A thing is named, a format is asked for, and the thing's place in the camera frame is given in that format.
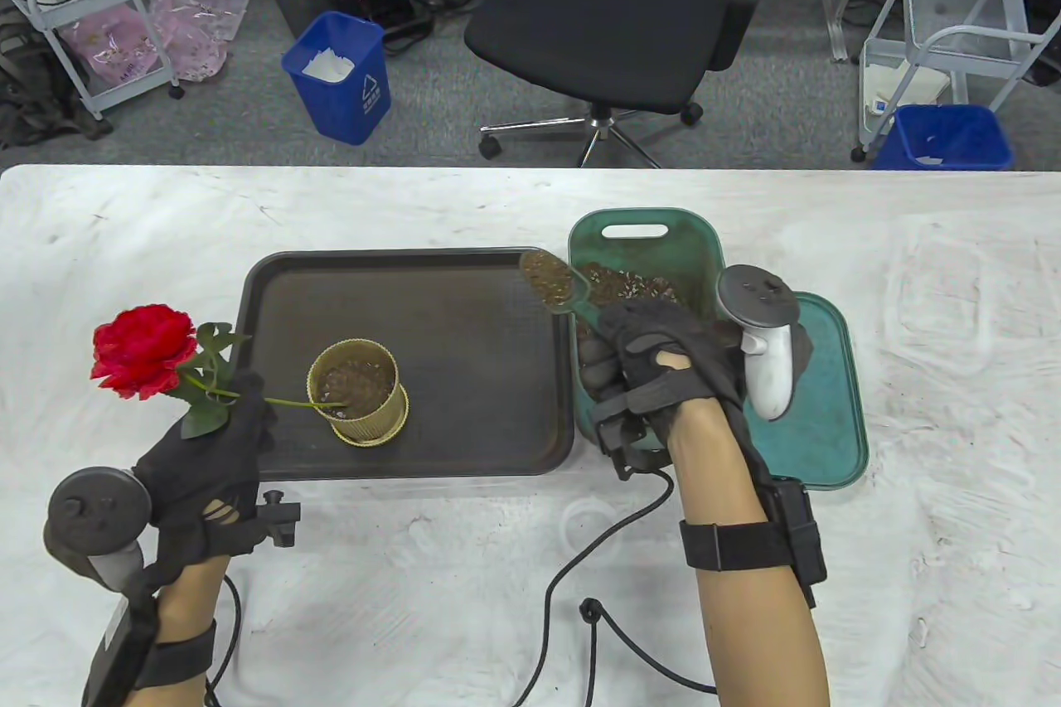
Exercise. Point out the person's left hand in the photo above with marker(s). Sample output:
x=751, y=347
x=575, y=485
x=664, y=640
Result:
x=207, y=475

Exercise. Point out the person's right hand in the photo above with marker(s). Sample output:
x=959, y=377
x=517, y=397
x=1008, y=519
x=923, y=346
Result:
x=663, y=342

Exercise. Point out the brown potting mix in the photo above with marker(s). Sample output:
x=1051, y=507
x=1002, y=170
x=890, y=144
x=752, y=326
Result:
x=356, y=384
x=630, y=284

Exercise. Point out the green garden trowel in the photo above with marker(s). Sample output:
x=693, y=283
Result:
x=551, y=280

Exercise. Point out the red artificial rose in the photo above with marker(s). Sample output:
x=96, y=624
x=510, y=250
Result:
x=141, y=351

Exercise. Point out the teal plastic bin lid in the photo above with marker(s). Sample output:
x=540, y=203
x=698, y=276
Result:
x=829, y=409

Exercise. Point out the person's right forearm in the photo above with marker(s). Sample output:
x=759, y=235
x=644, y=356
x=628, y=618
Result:
x=746, y=624

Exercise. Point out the dark grey handheld controller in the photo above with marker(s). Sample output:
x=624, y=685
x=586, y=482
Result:
x=95, y=508

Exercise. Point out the teal plastic storage bin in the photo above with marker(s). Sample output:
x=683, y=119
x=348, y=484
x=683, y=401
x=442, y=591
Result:
x=597, y=243

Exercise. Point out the gold ribbed flower pot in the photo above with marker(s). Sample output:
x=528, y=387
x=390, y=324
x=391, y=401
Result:
x=365, y=429

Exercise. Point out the dark brown plastic tray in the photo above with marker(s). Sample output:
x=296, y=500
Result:
x=464, y=375

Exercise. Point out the plain blue waste bin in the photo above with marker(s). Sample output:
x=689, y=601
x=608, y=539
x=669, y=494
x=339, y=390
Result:
x=903, y=152

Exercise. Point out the black office chair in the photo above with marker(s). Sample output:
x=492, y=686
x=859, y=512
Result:
x=597, y=27

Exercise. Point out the blue bin with white symbol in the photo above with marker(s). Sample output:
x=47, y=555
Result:
x=340, y=110

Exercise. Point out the dark backpack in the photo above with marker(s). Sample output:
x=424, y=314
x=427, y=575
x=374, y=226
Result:
x=33, y=102

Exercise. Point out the white crumpled paper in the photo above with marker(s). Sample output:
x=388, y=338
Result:
x=327, y=65

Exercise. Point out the pink plastic bag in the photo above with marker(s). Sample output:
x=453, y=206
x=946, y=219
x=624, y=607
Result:
x=112, y=48
x=199, y=27

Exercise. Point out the black mount bracket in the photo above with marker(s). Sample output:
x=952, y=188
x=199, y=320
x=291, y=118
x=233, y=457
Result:
x=617, y=438
x=282, y=519

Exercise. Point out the grey wrist camera with label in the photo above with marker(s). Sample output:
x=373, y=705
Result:
x=116, y=657

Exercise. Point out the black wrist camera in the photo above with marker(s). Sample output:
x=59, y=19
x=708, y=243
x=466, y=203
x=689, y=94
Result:
x=800, y=533

